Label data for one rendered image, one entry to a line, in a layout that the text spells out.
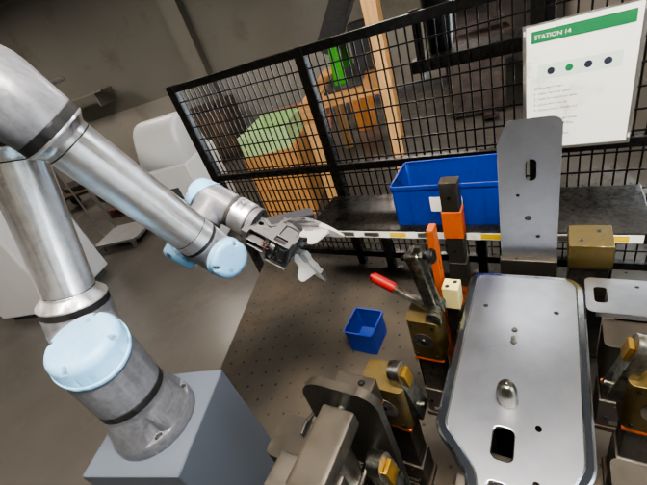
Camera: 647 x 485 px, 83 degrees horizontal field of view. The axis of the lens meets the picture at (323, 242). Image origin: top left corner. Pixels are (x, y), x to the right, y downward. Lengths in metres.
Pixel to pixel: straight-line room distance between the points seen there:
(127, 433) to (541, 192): 0.91
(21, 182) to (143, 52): 7.33
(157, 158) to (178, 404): 3.11
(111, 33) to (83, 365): 7.76
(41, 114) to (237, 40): 6.71
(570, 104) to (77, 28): 8.14
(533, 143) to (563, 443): 0.53
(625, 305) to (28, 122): 1.01
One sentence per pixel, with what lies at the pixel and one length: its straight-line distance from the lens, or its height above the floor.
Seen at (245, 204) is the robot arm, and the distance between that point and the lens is 0.80.
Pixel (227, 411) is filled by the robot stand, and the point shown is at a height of 1.03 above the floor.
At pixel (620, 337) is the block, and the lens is 0.88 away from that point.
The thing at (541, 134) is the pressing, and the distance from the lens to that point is 0.85.
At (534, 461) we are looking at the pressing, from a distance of 0.70.
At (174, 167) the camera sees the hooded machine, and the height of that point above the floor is 0.85.
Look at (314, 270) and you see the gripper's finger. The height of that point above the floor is 1.15.
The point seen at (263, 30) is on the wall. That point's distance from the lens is 7.08.
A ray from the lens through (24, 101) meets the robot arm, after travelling 0.59.
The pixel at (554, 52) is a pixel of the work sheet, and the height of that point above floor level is 1.39.
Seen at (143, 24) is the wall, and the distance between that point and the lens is 7.89.
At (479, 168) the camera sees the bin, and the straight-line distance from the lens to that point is 1.16.
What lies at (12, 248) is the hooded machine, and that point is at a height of 0.76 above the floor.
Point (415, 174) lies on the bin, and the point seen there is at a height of 1.12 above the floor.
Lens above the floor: 1.63
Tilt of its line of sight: 32 degrees down
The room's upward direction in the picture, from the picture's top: 20 degrees counter-clockwise
